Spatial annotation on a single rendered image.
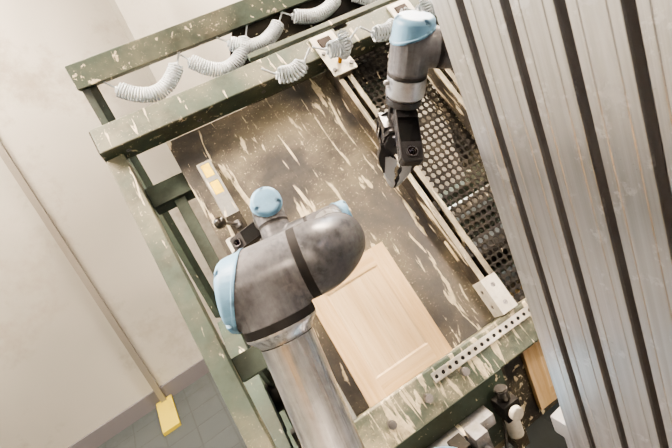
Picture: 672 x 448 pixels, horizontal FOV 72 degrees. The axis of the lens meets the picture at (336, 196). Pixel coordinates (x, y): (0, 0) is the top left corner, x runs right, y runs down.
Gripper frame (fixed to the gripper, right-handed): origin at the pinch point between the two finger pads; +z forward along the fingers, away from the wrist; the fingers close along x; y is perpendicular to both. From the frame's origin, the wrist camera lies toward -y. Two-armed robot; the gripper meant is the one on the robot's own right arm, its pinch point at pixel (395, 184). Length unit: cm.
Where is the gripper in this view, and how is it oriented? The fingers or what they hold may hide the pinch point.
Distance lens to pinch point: 101.1
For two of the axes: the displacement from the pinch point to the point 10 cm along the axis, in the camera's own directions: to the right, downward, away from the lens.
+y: -1.5, -6.2, 7.7
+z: -0.3, 7.8, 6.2
